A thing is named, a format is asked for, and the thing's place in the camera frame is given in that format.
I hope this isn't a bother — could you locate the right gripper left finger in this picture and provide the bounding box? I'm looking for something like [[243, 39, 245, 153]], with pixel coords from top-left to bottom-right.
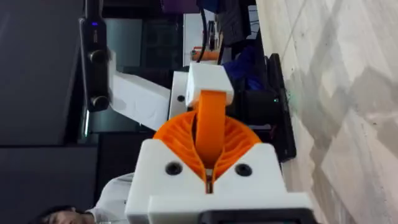
[[125, 111, 208, 224]]

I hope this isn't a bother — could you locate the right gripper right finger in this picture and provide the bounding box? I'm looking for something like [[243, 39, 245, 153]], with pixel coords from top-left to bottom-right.
[[212, 114, 289, 194]]

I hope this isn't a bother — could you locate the orange tool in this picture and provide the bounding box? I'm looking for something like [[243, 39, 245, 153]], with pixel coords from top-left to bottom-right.
[[190, 45, 221, 62]]

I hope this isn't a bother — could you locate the person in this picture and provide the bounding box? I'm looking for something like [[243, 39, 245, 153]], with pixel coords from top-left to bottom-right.
[[30, 172, 135, 224]]

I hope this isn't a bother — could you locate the blue cloth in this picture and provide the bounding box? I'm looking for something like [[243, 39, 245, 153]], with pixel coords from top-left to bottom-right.
[[223, 45, 266, 91]]

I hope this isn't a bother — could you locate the black cable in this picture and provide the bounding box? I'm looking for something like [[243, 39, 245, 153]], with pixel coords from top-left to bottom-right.
[[196, 7, 209, 63]]

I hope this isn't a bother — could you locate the black rail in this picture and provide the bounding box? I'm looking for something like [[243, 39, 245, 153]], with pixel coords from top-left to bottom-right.
[[264, 52, 297, 163]]

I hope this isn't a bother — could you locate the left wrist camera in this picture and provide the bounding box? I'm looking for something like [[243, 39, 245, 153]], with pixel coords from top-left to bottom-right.
[[78, 0, 111, 113]]

